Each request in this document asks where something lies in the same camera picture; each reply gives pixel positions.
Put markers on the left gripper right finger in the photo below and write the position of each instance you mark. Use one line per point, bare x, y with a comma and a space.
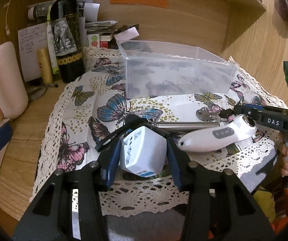
219, 205

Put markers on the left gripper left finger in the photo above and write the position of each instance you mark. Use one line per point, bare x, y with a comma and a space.
49, 216

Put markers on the white handheld massager device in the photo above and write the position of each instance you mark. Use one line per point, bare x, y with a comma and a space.
212, 139

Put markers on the white travel power adapter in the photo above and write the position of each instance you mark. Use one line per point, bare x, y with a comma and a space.
143, 152

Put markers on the silver keys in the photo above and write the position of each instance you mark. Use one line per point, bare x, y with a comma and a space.
215, 114

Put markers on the person right hand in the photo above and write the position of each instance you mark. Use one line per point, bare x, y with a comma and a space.
282, 161

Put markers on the silver metal tube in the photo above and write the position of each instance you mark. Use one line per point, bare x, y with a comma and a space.
186, 126

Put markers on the butterfly print lace cloth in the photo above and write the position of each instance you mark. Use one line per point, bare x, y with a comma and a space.
89, 110

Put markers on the eyeglasses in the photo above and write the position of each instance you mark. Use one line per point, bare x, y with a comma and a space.
34, 93

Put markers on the yellow tube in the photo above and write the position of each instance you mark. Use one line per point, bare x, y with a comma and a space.
44, 65

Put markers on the clear plastic storage box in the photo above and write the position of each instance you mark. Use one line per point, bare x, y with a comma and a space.
155, 68

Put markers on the white handwritten note pad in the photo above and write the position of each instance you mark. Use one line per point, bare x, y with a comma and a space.
30, 40

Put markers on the dark elephant label wine bottle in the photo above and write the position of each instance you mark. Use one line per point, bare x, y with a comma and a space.
65, 28

